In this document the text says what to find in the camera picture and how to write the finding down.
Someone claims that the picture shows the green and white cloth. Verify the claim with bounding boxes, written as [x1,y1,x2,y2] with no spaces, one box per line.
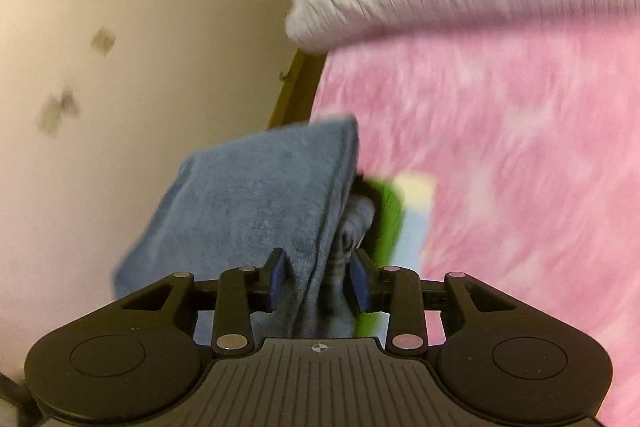
[355,172,437,338]

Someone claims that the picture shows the blue denim jeans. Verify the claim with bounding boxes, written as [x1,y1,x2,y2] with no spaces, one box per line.
[112,114,378,340]

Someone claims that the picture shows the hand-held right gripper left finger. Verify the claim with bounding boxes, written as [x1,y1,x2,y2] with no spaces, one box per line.
[120,248,288,355]

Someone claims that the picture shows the pink fluffy floral blanket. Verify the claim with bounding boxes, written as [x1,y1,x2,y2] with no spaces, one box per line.
[310,14,640,427]

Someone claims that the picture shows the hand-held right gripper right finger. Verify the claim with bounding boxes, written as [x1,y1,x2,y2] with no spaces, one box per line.
[350,248,518,355]

